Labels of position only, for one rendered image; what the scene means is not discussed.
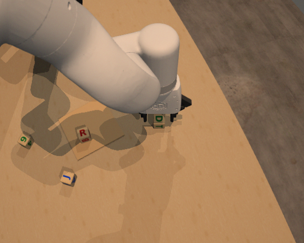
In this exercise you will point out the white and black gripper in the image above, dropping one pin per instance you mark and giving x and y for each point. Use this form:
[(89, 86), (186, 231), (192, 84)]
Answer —
[(171, 103)]

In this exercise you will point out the tan flat mat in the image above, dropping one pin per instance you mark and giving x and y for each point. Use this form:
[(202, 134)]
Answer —
[(102, 125)]

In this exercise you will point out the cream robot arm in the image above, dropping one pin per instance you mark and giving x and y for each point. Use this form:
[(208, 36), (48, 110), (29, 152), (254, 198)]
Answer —
[(65, 34)]

